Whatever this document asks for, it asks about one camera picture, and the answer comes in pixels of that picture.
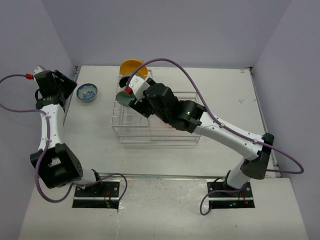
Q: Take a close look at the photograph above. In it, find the mint green bowl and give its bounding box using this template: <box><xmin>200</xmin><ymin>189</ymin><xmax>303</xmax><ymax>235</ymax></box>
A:
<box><xmin>115</xmin><ymin>90</ymin><xmax>136</xmax><ymax>108</ymax></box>

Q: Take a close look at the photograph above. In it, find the blue white patterned bowl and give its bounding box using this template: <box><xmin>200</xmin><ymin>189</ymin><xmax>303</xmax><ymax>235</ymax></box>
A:
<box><xmin>76</xmin><ymin>83</ymin><xmax>98</xmax><ymax>102</ymax></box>

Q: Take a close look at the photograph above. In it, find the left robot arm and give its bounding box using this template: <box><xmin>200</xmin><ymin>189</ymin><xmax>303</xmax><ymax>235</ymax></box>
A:
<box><xmin>30</xmin><ymin>66</ymin><xmax>104</xmax><ymax>197</ymax></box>

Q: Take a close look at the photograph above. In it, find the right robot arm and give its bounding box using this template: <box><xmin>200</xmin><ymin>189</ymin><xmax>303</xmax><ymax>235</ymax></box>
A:
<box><xmin>128</xmin><ymin>76</ymin><xmax>275</xmax><ymax>197</ymax></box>

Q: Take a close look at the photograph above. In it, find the black bowl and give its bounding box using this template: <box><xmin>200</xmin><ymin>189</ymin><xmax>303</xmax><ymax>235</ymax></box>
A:
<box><xmin>118</xmin><ymin>76</ymin><xmax>130</xmax><ymax>88</ymax></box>

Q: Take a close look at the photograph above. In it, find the yellow bowl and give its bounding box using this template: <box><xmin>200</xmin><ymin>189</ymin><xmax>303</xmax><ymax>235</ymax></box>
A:
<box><xmin>119</xmin><ymin>59</ymin><xmax>148</xmax><ymax>78</ymax></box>

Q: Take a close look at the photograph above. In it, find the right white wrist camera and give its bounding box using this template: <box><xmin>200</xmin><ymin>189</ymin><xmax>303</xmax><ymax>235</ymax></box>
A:
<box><xmin>124</xmin><ymin>75</ymin><xmax>150</xmax><ymax>102</ymax></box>

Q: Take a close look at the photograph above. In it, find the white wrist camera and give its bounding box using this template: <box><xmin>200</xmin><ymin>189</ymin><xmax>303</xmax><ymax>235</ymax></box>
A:
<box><xmin>124</xmin><ymin>75</ymin><xmax>150</xmax><ymax>102</ymax></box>
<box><xmin>24</xmin><ymin>65</ymin><xmax>46</xmax><ymax>81</ymax></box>

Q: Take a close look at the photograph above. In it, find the white wire dish rack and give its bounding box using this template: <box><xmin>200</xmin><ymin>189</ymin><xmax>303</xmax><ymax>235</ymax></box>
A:
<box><xmin>110</xmin><ymin>68</ymin><xmax>202</xmax><ymax>146</ymax></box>

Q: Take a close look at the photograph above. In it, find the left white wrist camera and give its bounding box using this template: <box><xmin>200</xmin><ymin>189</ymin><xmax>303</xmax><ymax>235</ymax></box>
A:
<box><xmin>24</xmin><ymin>65</ymin><xmax>46</xmax><ymax>81</ymax></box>

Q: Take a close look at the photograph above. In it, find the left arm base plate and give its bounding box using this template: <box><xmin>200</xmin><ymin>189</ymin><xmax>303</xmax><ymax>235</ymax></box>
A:
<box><xmin>72</xmin><ymin>181</ymin><xmax>120</xmax><ymax>210</ymax></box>

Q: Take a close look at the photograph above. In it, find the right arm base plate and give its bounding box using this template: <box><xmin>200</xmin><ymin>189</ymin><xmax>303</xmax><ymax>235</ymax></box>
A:
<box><xmin>208</xmin><ymin>182</ymin><xmax>255</xmax><ymax>209</ymax></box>

